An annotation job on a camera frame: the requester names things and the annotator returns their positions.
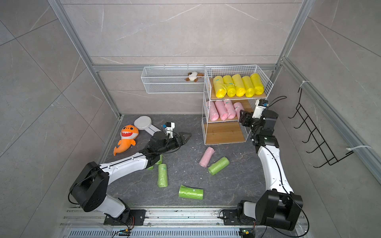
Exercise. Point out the yellow roll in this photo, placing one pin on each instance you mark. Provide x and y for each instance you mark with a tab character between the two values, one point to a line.
230	87
257	83
219	87
239	85

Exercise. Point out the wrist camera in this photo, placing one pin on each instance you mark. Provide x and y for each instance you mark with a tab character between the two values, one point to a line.
260	106
168	128

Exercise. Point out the white wall wire basket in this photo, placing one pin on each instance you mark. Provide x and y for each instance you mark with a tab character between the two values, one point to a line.
171	79

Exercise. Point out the black wall hook rack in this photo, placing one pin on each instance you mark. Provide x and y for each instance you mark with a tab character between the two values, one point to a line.
315	135

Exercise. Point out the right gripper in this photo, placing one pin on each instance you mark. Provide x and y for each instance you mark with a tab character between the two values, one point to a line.
246	118

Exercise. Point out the green roll bottom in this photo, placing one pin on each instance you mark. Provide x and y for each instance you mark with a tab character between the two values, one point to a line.
191	193

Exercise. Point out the white folding stand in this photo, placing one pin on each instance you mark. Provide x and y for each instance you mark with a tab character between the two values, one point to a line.
144	123

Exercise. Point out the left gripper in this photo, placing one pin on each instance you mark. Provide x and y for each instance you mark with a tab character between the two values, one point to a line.
180	139

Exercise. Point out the pink roll top angled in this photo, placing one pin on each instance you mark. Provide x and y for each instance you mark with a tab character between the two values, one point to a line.
221	109

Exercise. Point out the orange shark plush toy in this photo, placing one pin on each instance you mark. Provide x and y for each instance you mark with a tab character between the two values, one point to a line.
128	135

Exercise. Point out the brown white plush puppy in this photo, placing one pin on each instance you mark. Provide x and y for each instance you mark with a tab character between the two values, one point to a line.
194	76

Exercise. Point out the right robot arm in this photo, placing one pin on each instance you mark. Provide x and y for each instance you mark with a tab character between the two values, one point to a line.
279	207

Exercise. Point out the white three-tier wire shelf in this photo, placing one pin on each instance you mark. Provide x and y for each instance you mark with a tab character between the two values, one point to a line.
230	130

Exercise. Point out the yellow roll horizontal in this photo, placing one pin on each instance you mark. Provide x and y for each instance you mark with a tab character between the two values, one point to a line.
249	87

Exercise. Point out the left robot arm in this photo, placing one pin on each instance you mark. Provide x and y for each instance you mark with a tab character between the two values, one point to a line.
90	187

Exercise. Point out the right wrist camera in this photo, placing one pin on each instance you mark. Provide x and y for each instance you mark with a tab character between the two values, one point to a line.
260	106

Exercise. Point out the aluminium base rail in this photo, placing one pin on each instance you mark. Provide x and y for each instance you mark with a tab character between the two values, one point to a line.
171	222

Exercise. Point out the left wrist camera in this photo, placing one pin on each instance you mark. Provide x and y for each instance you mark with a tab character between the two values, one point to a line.
168	128

